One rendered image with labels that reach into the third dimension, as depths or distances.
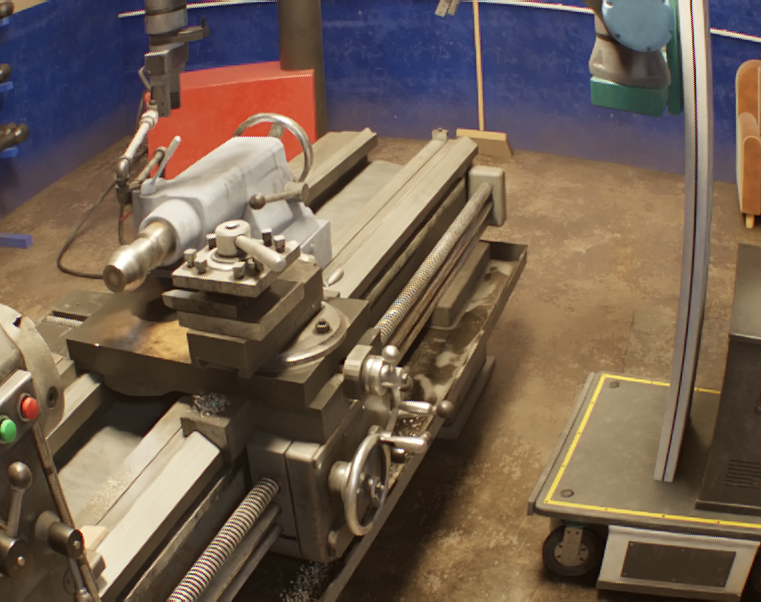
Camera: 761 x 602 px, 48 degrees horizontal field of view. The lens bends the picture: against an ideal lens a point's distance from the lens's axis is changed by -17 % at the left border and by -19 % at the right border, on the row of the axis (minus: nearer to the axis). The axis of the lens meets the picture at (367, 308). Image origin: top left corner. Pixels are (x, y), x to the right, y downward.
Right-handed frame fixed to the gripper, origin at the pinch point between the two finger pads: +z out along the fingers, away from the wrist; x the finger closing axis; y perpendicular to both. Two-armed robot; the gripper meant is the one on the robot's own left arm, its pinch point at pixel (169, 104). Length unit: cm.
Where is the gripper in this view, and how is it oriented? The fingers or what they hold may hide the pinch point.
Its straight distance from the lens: 194.7
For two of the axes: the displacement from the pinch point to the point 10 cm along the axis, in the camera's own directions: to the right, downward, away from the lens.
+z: 0.5, 8.9, 4.5
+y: -9.8, -0.4, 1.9
